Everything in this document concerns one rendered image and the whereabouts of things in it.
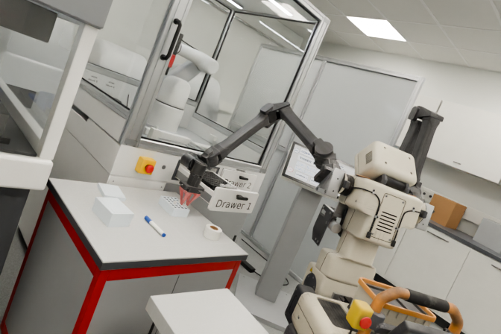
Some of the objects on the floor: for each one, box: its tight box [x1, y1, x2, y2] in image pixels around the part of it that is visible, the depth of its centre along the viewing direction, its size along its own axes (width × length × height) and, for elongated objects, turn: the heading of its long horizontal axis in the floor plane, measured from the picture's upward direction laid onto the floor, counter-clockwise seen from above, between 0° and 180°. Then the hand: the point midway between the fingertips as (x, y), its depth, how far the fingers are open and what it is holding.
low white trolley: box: [0, 178, 248, 334], centre depth 147 cm, size 58×62×76 cm
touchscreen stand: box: [234, 186, 322, 332], centre depth 260 cm, size 50×45×102 cm
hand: (184, 203), depth 158 cm, fingers open, 3 cm apart
